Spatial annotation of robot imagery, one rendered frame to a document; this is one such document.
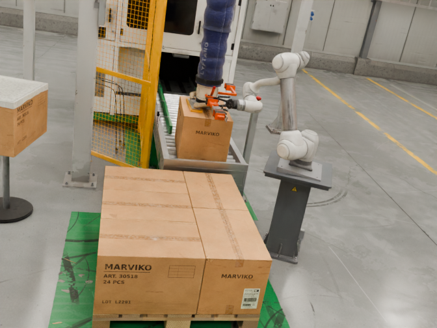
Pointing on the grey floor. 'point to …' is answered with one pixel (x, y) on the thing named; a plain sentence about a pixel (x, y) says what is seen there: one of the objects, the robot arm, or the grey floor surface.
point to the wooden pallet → (248, 321)
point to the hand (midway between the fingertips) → (212, 101)
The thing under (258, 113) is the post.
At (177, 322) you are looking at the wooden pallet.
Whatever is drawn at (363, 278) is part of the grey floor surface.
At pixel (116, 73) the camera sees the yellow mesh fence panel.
